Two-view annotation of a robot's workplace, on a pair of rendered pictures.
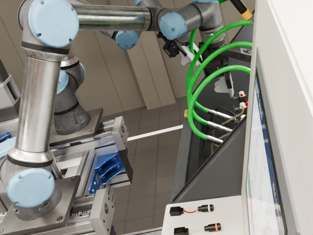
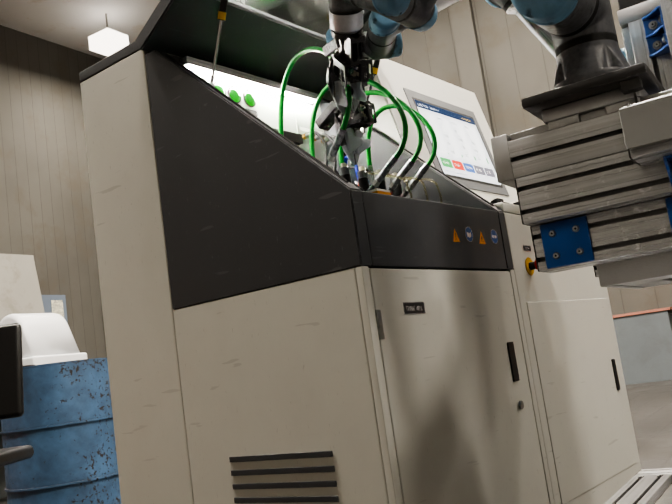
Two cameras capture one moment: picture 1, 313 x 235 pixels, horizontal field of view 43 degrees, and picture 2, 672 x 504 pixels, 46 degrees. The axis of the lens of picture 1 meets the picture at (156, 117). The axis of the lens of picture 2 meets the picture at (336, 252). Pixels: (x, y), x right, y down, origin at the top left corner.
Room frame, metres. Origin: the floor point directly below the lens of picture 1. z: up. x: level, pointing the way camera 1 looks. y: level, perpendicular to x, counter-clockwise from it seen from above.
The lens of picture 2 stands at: (3.10, 0.35, 0.60)
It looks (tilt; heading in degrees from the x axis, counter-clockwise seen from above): 8 degrees up; 200
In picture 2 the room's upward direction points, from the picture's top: 8 degrees counter-clockwise
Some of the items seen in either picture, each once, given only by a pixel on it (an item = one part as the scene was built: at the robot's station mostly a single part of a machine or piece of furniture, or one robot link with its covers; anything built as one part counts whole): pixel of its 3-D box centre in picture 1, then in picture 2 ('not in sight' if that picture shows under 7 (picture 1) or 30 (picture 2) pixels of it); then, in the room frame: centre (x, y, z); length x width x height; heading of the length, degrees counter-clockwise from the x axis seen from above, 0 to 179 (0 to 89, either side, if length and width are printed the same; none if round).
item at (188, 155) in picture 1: (190, 161); (435, 236); (1.25, -0.07, 0.87); 0.62 x 0.04 x 0.16; 163
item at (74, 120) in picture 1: (69, 115); (590, 69); (1.54, 0.34, 1.09); 0.15 x 0.15 x 0.10
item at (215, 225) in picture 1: (197, 229); not in sight; (0.77, -0.01, 0.99); 0.12 x 0.02 x 0.02; 75
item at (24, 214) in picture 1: (32, 190); not in sight; (1.05, 0.43, 1.09); 0.15 x 0.15 x 0.10
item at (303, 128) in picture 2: not in sight; (319, 167); (0.88, -0.48, 1.20); 0.13 x 0.03 x 0.31; 163
